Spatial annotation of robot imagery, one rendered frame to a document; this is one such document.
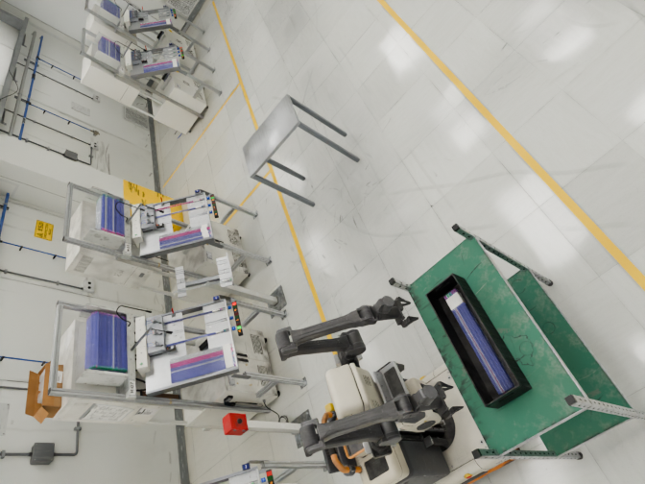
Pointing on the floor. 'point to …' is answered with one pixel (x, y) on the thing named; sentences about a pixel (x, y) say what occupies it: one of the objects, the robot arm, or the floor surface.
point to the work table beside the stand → (267, 134)
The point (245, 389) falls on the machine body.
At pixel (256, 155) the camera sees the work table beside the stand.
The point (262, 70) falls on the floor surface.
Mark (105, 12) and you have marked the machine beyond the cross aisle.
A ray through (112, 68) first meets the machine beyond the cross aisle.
